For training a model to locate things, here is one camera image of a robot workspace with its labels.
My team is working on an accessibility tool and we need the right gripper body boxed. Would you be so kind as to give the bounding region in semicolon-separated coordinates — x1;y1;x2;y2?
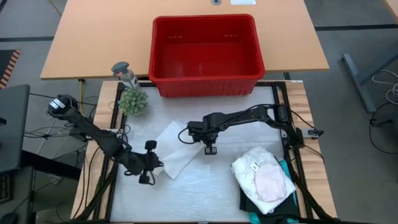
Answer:
186;113;226;147

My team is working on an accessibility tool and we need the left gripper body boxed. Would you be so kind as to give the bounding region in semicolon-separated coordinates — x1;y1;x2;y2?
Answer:
123;139;159;185

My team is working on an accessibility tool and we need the thin plain white cloth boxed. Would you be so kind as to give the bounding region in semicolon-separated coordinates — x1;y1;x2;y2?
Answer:
154;120;206;180

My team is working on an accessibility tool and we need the small pinkish white garment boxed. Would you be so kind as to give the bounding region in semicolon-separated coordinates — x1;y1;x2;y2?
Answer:
254;163;287;203

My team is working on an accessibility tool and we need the black jacket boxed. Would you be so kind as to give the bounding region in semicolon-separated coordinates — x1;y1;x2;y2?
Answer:
239;186;300;223

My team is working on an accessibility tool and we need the teal garment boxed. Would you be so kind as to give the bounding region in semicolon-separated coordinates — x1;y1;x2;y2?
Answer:
248;158;300;224

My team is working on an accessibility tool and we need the red plastic laundry bin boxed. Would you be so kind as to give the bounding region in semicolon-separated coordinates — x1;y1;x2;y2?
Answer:
148;14;266;98

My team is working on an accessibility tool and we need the green potted succulent plant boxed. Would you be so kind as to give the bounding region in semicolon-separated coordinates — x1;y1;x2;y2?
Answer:
118;88;150;116

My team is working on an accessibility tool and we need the clear spray bottle grey head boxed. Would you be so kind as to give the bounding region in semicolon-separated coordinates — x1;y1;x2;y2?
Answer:
111;61;142;93

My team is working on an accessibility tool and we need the dark grey laptop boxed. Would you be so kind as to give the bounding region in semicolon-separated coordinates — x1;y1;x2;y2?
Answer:
0;83;31;175

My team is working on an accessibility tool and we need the orange wooden desk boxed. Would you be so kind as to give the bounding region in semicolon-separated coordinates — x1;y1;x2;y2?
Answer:
39;0;330;81
382;0;398;19

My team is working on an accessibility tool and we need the black orange striped mat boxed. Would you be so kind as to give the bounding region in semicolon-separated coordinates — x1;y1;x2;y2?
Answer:
0;49;21;90

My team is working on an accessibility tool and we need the grey metal desk leg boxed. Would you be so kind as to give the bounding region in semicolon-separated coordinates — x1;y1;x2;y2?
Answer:
341;46;398;113

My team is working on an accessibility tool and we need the black aluminium table frame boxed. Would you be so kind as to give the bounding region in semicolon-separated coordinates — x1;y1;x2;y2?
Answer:
74;80;336;224

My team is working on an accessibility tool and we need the yellow cable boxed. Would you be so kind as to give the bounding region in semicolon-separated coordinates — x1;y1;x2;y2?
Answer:
79;79;85;116

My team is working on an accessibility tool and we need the white floor cable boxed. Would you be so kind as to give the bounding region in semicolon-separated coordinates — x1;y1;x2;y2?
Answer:
371;68;398;105

